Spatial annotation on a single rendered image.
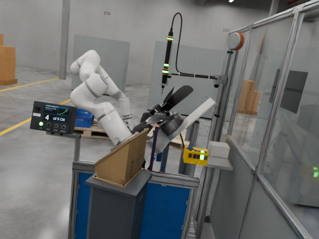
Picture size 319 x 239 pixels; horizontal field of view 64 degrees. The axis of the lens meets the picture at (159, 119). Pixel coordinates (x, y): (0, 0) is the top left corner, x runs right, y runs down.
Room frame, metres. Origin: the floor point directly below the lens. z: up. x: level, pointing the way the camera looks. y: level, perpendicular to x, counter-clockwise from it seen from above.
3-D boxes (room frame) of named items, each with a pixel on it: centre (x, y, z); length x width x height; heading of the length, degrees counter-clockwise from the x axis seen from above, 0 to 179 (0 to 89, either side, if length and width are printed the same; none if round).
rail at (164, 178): (1.67, 0.11, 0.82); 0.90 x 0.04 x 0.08; 90
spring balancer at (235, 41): (2.44, -0.58, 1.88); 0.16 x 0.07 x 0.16; 35
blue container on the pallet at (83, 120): (4.86, 1.52, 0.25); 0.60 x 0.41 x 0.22; 9
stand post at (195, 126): (2.17, -0.32, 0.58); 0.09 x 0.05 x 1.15; 0
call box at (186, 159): (1.67, -0.28, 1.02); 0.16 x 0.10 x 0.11; 90
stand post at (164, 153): (2.17, -0.09, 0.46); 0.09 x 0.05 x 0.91; 0
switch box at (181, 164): (2.26, -0.32, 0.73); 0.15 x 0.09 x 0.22; 90
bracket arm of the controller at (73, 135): (1.67, 0.64, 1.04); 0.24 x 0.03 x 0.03; 90
